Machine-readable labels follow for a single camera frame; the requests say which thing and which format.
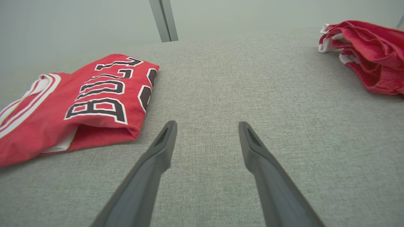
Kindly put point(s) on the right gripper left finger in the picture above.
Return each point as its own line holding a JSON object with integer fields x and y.
{"x": 139, "y": 189}

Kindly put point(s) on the red shorts with white trim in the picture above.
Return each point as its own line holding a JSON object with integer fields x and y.
{"x": 372, "y": 53}

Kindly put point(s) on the red and white basketball jersey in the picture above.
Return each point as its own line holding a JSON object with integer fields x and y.
{"x": 47, "y": 126}

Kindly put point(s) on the grey metal wall post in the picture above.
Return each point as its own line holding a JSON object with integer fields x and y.
{"x": 164, "y": 19}

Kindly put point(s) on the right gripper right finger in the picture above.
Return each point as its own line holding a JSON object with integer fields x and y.
{"x": 277, "y": 195}

